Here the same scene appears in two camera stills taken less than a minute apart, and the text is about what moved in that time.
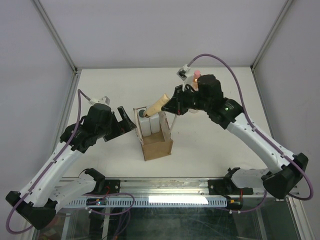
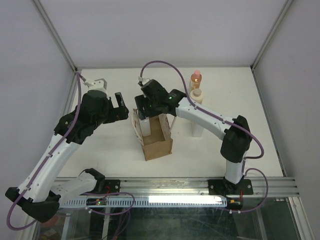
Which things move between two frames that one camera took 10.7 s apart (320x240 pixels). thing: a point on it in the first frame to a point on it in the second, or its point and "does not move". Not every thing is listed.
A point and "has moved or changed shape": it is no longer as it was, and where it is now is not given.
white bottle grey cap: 145,124 does not move
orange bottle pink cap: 194,83 does not move
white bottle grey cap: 155,124 to 197,130
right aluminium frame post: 287,4 does not move
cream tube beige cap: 157,106 has moved or changed shape
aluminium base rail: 218,189 does not move
